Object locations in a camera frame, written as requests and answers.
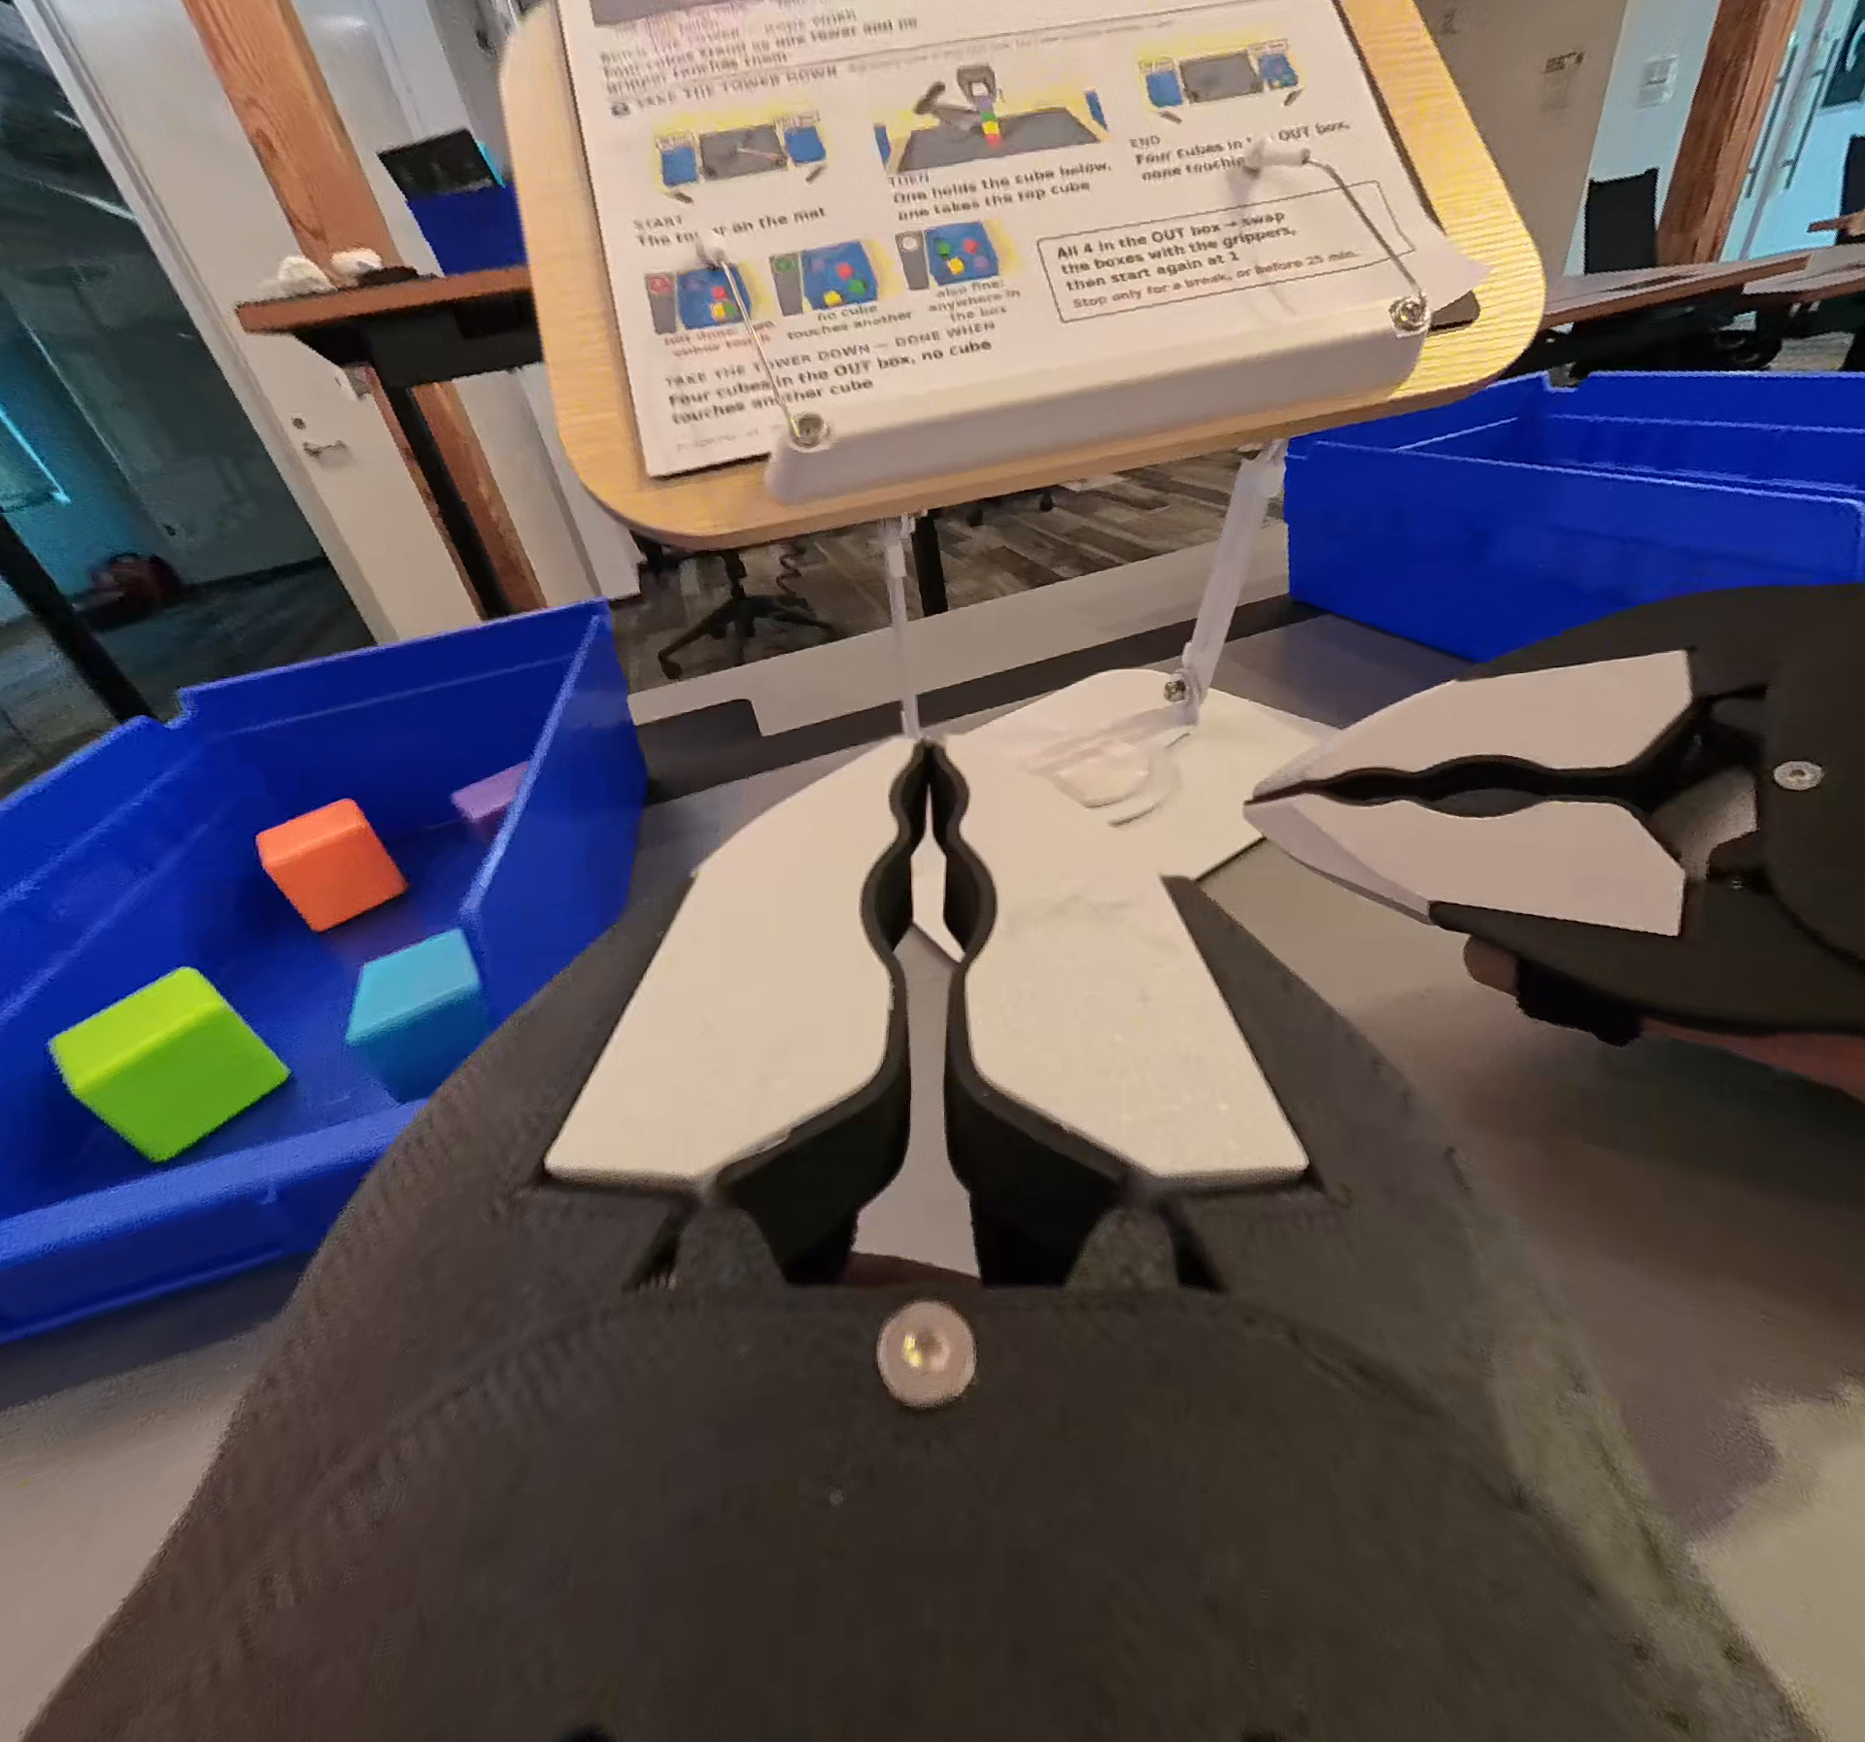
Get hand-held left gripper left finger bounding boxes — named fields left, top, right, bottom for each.
left=542, top=736, right=934, bottom=1288

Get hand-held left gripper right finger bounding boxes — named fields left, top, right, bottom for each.
left=928, top=736, right=1313, bottom=1288

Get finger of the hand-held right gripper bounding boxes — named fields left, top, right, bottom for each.
left=1243, top=783, right=1696, bottom=938
left=1247, top=649, right=1702, bottom=798

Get blue plastic bin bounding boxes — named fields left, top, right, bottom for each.
left=1282, top=371, right=1865, bottom=664
left=0, top=600, right=651, bottom=1343

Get teal cube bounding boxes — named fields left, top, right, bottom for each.
left=344, top=928, right=489, bottom=1102

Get purple cube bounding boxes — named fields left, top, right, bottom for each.
left=449, top=759, right=534, bottom=843

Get orange cube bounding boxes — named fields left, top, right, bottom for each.
left=254, top=796, right=410, bottom=932

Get green cube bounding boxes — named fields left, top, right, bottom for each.
left=46, top=965, right=293, bottom=1164

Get grey desk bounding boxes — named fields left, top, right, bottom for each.
left=0, top=612, right=1865, bottom=1742

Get person's right hand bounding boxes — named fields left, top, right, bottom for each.
left=1461, top=936, right=1865, bottom=1105

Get black wheeled office chair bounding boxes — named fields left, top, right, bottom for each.
left=655, top=544, right=845, bottom=680

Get dark long table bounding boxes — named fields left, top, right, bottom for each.
left=1540, top=246, right=1865, bottom=380

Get instruction board on stand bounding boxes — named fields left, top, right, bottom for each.
left=499, top=0, right=1550, bottom=963

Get wooden pillar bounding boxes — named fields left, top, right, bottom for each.
left=1657, top=0, right=1812, bottom=264
left=122, top=0, right=548, bottom=614

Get red bag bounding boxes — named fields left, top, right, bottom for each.
left=83, top=549, right=186, bottom=623

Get printed instruction sheet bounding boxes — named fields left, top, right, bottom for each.
left=530, top=0, right=1488, bottom=477

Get white door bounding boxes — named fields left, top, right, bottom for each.
left=0, top=0, right=489, bottom=643

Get brown table black legs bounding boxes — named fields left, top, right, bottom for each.
left=233, top=262, right=548, bottom=621

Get small blue storage bin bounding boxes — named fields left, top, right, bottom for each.
left=408, top=182, right=530, bottom=273

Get black monitor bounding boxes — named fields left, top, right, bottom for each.
left=375, top=129, right=507, bottom=197

